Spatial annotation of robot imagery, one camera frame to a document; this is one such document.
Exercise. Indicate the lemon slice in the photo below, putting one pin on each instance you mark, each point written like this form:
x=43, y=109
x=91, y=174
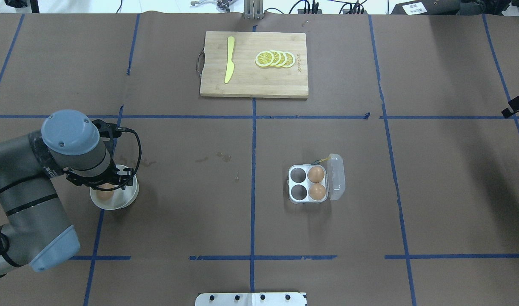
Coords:
x=264, y=59
x=289, y=59
x=276, y=57
x=282, y=59

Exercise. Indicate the white bowl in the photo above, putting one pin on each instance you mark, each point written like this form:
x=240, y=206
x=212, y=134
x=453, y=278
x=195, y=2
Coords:
x=121, y=198

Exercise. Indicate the wooden cutting board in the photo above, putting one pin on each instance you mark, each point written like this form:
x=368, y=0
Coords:
x=249, y=80

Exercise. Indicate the clear plastic egg box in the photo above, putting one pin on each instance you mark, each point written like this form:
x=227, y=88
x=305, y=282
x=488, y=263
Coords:
x=334, y=181

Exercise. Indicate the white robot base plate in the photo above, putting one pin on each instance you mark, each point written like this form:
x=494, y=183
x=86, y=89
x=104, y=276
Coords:
x=252, y=299

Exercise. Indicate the brown egg lower slot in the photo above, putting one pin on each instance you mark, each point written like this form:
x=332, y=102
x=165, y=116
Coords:
x=317, y=192

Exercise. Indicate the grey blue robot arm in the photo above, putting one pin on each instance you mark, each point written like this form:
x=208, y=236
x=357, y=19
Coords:
x=39, y=233

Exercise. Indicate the aluminium frame post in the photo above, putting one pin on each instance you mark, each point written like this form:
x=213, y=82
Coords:
x=253, y=9

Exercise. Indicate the brown egg slot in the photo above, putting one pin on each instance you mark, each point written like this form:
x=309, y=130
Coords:
x=316, y=174
x=317, y=192

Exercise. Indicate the yellow plastic knife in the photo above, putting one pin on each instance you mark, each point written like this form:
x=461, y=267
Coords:
x=229, y=59

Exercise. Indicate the front lemon slice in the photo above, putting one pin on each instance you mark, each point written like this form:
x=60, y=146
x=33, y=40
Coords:
x=264, y=59

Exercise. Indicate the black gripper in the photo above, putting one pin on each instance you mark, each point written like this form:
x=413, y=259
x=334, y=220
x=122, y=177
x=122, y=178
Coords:
x=98, y=178

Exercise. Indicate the brown egg upper slot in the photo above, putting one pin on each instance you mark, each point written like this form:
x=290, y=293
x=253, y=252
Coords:
x=316, y=174

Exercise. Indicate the rear lemon slice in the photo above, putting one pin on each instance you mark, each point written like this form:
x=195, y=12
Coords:
x=289, y=59

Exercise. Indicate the brown egg from bowl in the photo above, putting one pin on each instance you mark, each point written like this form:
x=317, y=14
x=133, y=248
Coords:
x=105, y=195

